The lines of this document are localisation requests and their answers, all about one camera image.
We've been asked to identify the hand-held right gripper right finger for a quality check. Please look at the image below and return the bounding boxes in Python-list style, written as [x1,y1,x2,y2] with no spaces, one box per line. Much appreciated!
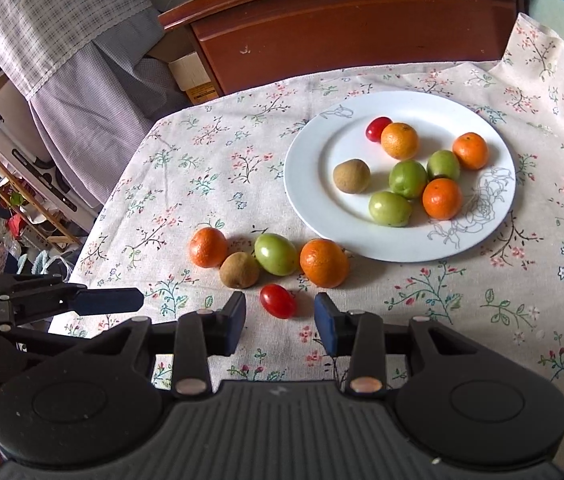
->
[313,292,513,396]

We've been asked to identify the green jujube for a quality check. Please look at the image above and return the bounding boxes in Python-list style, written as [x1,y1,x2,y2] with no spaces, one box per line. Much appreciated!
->
[368,191,413,227]
[388,159,429,199]
[254,233,299,277]
[427,149,461,182]

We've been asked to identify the white case with black handles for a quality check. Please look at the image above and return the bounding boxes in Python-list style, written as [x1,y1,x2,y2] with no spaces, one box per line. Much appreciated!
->
[0,80,103,221]

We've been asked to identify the cardboard box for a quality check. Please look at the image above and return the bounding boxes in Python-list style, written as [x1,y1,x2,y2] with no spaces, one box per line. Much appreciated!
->
[167,51,218,106]

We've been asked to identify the brown wooden cabinet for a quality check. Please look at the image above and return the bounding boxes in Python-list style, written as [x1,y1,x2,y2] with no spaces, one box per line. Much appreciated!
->
[158,0,542,97]

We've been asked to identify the brown kiwi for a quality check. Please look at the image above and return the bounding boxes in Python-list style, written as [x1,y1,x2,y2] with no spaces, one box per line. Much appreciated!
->
[219,251,261,290]
[333,158,371,194]

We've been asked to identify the white plate with flower print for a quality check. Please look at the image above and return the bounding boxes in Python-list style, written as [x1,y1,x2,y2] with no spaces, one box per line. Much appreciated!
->
[284,91,517,263]

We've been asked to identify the lavender waffle cloth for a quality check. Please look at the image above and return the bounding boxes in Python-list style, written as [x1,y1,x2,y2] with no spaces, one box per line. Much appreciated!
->
[27,7,193,211]

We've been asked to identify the checked cloth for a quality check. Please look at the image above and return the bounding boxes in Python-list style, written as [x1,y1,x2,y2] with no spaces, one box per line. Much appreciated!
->
[0,0,155,101]

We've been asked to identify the wooden rack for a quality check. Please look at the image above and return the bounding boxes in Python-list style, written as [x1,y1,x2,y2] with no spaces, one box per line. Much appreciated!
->
[0,120,83,251]

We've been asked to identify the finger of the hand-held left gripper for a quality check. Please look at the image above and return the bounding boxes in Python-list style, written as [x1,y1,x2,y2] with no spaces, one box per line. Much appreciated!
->
[0,274,144,328]
[0,325,97,362]

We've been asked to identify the floral tablecloth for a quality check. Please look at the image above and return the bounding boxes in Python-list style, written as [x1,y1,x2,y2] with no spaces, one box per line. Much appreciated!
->
[64,12,564,466]

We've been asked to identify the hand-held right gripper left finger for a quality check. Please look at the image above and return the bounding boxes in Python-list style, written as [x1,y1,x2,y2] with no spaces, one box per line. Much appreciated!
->
[52,291,248,397]

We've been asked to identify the small orange mandarin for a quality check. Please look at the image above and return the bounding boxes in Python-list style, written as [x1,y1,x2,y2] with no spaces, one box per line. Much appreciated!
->
[380,122,420,160]
[452,132,490,171]
[299,238,350,289]
[422,178,463,221]
[189,227,229,268]

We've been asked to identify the red cherry tomato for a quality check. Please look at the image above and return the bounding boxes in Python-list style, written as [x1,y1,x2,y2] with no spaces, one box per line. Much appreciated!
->
[259,283,297,320]
[365,116,394,143]

